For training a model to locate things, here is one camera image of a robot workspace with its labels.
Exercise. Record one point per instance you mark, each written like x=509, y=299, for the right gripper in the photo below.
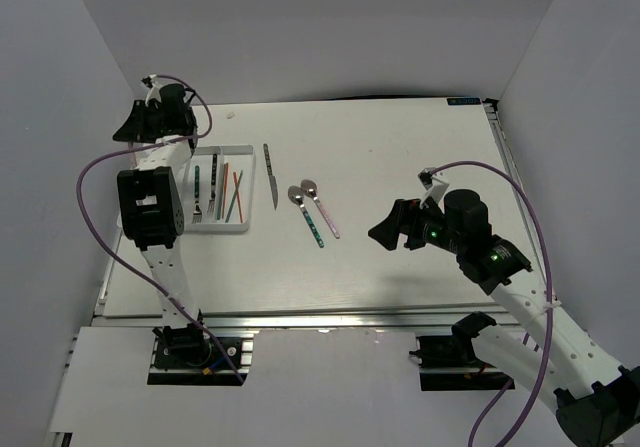
x=407, y=215

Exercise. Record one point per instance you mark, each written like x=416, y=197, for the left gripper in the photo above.
x=135, y=128

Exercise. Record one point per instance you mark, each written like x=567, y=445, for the black handled fork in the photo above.
x=213, y=186

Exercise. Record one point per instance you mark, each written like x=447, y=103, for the pink handled spoon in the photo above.
x=310, y=188

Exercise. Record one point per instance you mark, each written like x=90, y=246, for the teal chopstick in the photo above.
x=219, y=194
x=231, y=208

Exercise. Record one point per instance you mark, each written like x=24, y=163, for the teal handled spoon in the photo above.
x=296, y=196

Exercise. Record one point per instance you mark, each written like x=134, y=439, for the teal handled fork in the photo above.
x=197, y=212

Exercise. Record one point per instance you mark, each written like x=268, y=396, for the black handled table knife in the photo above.
x=271, y=177

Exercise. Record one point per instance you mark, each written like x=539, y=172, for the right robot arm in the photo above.
x=595, y=399

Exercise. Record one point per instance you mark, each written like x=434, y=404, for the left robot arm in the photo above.
x=162, y=252

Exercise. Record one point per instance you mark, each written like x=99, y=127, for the white divided plastic tray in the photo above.
x=172, y=189

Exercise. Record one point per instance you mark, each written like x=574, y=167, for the right blue table label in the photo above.
x=463, y=101

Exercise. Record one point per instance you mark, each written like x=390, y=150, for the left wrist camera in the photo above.
x=153, y=86

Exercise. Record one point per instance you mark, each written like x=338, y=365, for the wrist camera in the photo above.
x=435, y=185
x=153, y=86

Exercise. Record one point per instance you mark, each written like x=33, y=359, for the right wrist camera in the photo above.
x=435, y=185

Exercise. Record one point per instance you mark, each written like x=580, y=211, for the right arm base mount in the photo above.
x=448, y=363

